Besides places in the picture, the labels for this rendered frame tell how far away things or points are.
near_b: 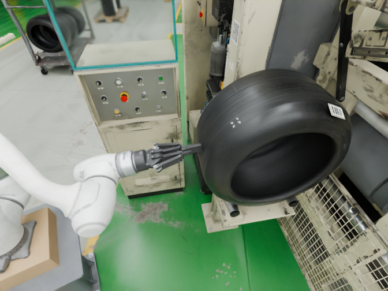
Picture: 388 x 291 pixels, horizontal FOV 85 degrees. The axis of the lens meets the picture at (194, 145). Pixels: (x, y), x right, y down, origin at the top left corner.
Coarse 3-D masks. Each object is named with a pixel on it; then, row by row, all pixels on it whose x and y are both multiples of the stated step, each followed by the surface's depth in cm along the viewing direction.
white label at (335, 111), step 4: (328, 104) 62; (332, 108) 62; (336, 108) 63; (340, 108) 64; (332, 112) 61; (336, 112) 62; (340, 112) 63; (336, 116) 61; (340, 116) 62; (344, 116) 63
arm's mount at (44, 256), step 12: (24, 216) 109; (36, 216) 109; (48, 216) 110; (36, 228) 105; (48, 228) 105; (36, 240) 101; (48, 240) 101; (36, 252) 97; (48, 252) 97; (12, 264) 93; (24, 264) 94; (36, 264) 94; (48, 264) 98; (0, 276) 90; (12, 276) 91; (24, 276) 95; (0, 288) 92
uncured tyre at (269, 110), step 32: (224, 96) 73; (256, 96) 65; (288, 96) 62; (320, 96) 63; (224, 128) 67; (256, 128) 62; (288, 128) 61; (320, 128) 64; (352, 128) 72; (224, 160) 68; (256, 160) 112; (288, 160) 106; (320, 160) 92; (224, 192) 80; (256, 192) 101; (288, 192) 91
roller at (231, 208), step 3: (228, 204) 96; (231, 204) 95; (234, 204) 95; (228, 207) 96; (231, 207) 94; (234, 207) 94; (237, 207) 95; (231, 210) 94; (234, 210) 93; (237, 210) 94; (231, 213) 93; (234, 213) 93; (237, 213) 93; (231, 216) 94; (234, 216) 95
